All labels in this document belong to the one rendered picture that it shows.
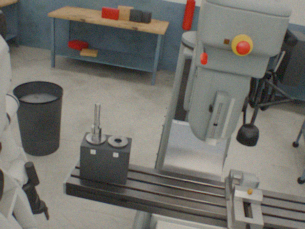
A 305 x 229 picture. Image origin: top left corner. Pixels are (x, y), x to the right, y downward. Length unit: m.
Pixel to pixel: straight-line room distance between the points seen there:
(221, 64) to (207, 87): 0.12
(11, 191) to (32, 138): 2.11
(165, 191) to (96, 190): 0.31
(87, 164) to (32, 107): 1.58
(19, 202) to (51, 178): 1.96
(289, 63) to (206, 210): 0.74
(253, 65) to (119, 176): 0.77
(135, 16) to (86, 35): 1.21
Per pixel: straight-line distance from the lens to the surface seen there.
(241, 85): 1.15
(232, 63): 1.08
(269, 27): 0.96
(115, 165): 1.42
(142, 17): 5.01
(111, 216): 2.67
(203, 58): 0.92
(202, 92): 1.16
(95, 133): 1.38
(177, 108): 1.69
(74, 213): 2.69
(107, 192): 1.45
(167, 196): 1.49
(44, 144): 3.19
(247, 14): 0.94
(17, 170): 1.20
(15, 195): 1.03
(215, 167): 1.75
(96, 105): 1.32
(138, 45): 5.63
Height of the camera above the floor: 1.98
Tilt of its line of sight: 29 degrees down
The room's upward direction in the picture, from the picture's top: 9 degrees clockwise
